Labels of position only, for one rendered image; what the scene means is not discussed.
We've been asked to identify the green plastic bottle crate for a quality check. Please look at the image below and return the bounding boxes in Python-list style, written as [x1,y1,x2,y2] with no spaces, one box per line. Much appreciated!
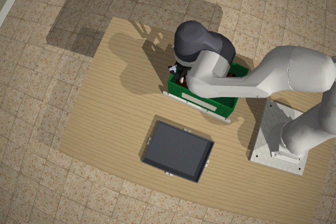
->
[167,62,244,118]

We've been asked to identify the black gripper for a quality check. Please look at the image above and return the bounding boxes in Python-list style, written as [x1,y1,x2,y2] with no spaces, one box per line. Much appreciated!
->
[168,61,192,83]

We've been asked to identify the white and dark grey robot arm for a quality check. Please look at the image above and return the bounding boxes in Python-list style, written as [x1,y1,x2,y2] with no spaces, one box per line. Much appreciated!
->
[172,20,336,165]

